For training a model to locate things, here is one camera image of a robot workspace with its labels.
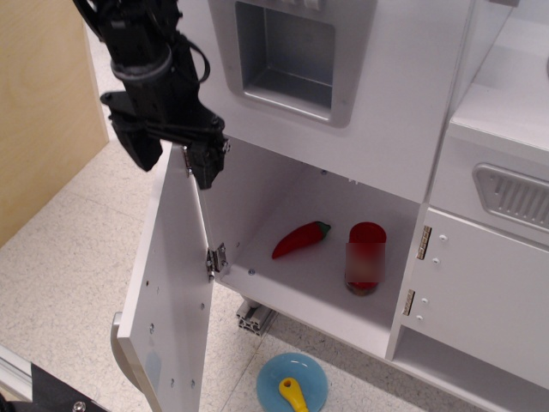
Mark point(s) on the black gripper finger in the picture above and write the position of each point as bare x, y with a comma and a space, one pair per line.
207, 160
144, 150

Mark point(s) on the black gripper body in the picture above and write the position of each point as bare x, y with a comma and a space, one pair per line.
162, 95

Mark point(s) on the white low fridge door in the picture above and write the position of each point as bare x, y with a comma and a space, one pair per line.
166, 311

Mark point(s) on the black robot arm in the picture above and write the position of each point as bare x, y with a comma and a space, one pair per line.
136, 32

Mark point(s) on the wooden board panel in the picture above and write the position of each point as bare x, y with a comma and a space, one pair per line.
51, 121

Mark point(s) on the red toy chili pepper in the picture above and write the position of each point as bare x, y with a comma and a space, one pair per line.
301, 237

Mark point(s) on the grey ice dispenser recess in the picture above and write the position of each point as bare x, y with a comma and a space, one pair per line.
304, 57

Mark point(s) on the aluminium extrusion foot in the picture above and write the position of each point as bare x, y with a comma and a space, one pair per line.
255, 319

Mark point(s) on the white toy kitchen cabinet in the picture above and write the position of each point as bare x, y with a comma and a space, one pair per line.
445, 86

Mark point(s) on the red spice jar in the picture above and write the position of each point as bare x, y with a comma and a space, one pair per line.
365, 258

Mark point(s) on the blue plate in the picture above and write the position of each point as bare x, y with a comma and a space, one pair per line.
311, 377

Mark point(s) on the yellow toy utensil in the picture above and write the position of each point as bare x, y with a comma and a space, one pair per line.
290, 390

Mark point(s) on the black mounting plate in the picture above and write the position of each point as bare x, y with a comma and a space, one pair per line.
52, 394

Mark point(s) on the white right cabinet door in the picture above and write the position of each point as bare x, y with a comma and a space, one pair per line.
484, 294

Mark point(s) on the grey oven vent panel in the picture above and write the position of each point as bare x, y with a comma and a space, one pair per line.
513, 196

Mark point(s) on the grey fridge door handle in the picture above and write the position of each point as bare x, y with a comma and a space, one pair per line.
128, 361

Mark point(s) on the aluminium rail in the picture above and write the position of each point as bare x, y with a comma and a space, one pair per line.
16, 376

